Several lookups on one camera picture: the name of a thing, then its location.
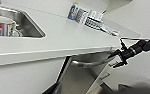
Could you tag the white drawer unit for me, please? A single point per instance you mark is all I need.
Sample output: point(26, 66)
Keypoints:
point(106, 80)

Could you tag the stainless steel sink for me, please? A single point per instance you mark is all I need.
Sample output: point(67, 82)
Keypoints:
point(27, 25)

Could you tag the stainless steel dishwasher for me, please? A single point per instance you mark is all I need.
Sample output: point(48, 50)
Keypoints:
point(77, 78)

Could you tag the white printed mug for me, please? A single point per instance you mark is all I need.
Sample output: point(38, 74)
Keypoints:
point(2, 26)

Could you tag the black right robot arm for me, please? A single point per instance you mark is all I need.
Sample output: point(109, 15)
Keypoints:
point(149, 45)

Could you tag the white sink base cabinet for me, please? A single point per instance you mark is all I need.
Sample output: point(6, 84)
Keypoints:
point(21, 76)

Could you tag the small blue-label bottle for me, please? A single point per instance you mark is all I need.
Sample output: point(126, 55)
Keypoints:
point(73, 11)

